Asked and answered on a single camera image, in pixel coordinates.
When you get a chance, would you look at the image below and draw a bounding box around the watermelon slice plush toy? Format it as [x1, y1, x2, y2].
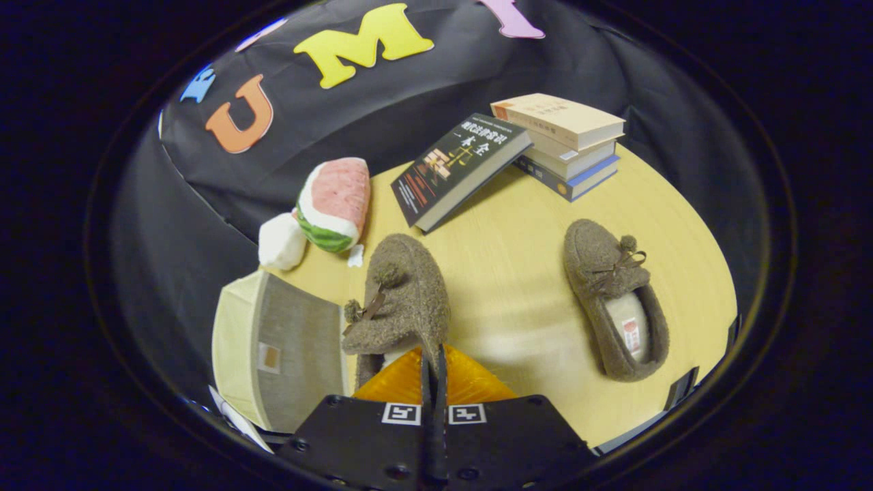
[295, 157, 371, 268]

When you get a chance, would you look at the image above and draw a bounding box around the small black block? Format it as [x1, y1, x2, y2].
[665, 366, 700, 410]

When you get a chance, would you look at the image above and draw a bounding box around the white paper sheet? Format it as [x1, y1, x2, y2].
[208, 385, 273, 454]

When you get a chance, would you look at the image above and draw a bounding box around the beige cover book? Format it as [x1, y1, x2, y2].
[490, 93, 626, 152]

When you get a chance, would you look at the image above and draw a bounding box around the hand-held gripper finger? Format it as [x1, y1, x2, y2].
[276, 344, 437, 491]
[435, 344, 597, 491]

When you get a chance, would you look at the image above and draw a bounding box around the brown fuzzy shoe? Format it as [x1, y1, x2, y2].
[341, 233, 452, 389]
[563, 218, 670, 383]

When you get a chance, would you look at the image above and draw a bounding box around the white plush toy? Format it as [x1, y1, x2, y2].
[258, 211, 309, 271]

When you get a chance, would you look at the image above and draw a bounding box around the black cover book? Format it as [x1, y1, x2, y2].
[390, 113, 534, 234]

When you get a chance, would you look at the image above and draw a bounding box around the blue cover book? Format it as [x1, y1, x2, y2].
[513, 153, 621, 203]

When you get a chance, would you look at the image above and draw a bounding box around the grey beige fabric storage box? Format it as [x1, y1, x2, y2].
[211, 269, 352, 434]

